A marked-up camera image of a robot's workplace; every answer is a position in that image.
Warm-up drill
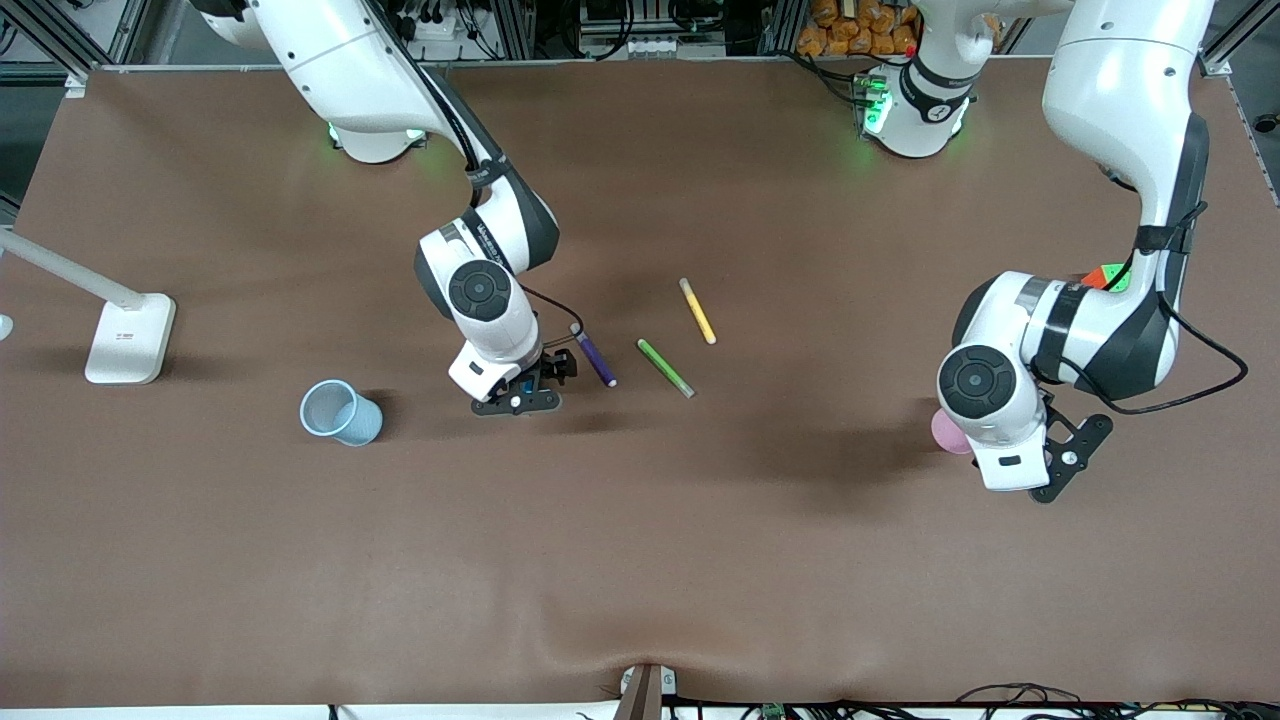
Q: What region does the orange packaged goods pile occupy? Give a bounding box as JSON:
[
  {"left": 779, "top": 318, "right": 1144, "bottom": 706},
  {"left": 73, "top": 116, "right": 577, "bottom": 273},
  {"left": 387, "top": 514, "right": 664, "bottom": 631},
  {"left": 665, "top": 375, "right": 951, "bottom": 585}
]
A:
[{"left": 797, "top": 0, "right": 921, "bottom": 58}]

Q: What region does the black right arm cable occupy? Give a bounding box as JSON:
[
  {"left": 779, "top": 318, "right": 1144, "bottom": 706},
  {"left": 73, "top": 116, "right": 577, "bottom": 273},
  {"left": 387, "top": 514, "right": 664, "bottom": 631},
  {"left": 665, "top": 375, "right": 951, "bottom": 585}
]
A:
[{"left": 375, "top": 0, "right": 591, "bottom": 351}]

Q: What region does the aluminium rack frame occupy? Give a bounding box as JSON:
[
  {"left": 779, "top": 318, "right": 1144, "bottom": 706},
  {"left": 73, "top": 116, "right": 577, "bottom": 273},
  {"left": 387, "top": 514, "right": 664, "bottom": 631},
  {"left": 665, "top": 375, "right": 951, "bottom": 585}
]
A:
[{"left": 490, "top": 0, "right": 801, "bottom": 61}]

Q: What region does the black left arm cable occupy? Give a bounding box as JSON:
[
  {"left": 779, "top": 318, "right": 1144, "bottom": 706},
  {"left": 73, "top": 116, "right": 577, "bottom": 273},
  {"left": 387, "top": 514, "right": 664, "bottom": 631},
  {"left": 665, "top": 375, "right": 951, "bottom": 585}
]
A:
[{"left": 1095, "top": 200, "right": 1251, "bottom": 417}]

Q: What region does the green marker pen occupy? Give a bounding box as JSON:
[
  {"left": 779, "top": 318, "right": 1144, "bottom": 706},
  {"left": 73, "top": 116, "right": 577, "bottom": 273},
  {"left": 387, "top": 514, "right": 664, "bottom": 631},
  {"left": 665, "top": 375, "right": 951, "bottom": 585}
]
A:
[{"left": 636, "top": 338, "right": 696, "bottom": 400}]

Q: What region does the yellow marker pen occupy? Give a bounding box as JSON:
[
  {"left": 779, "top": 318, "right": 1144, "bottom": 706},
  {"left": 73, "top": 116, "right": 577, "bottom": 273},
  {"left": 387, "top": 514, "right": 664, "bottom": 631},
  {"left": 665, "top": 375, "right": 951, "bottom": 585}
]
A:
[{"left": 678, "top": 277, "right": 718, "bottom": 346}]

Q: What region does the aluminium frame profile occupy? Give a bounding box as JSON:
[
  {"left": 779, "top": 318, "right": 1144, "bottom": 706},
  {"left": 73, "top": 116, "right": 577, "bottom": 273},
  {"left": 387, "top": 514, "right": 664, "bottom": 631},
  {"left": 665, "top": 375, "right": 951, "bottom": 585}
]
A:
[
  {"left": 1195, "top": 0, "right": 1280, "bottom": 77},
  {"left": 0, "top": 0, "right": 151, "bottom": 98}
]

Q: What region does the black cable bundle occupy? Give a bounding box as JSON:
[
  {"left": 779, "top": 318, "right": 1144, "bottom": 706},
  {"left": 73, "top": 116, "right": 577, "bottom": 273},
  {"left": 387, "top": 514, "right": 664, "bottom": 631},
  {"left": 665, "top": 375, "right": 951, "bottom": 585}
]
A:
[{"left": 955, "top": 683, "right": 1280, "bottom": 720}]

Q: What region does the white power strip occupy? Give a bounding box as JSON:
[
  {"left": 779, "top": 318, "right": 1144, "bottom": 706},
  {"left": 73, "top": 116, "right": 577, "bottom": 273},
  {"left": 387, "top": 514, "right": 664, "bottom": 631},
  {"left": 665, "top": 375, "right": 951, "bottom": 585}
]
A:
[{"left": 395, "top": 8, "right": 479, "bottom": 43}]

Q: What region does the light blue plastic cup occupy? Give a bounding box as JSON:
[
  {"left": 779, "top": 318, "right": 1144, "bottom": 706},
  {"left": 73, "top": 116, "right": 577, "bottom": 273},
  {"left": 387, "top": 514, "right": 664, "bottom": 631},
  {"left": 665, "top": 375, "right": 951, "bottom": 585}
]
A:
[{"left": 299, "top": 379, "right": 385, "bottom": 448}]

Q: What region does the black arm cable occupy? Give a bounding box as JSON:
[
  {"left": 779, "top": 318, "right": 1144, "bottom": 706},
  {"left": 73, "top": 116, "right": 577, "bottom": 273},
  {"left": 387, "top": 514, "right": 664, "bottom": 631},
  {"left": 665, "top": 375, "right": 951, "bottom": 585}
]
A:
[
  {"left": 1095, "top": 200, "right": 1251, "bottom": 417},
  {"left": 375, "top": 0, "right": 591, "bottom": 351}
]

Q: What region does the pink plastic cup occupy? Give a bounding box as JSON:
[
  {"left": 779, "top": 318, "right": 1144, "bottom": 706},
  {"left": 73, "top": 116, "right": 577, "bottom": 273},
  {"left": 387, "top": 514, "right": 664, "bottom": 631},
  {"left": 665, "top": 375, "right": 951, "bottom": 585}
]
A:
[{"left": 930, "top": 405, "right": 976, "bottom": 456}]

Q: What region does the purple marker pen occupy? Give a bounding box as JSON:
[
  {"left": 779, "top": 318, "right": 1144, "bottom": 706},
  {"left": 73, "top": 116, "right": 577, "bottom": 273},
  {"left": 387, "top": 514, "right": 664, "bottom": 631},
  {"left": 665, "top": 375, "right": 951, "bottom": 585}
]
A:
[{"left": 569, "top": 322, "right": 619, "bottom": 389}]

